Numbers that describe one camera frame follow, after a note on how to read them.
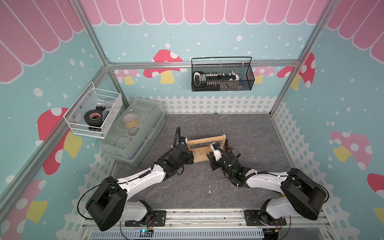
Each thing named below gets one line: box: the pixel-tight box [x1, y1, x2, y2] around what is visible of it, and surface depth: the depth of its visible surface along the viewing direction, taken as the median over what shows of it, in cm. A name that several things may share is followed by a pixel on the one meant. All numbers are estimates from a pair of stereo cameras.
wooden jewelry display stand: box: [187, 134, 227, 163], surface depth 85 cm
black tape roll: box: [84, 109, 103, 126], surface depth 71 cm
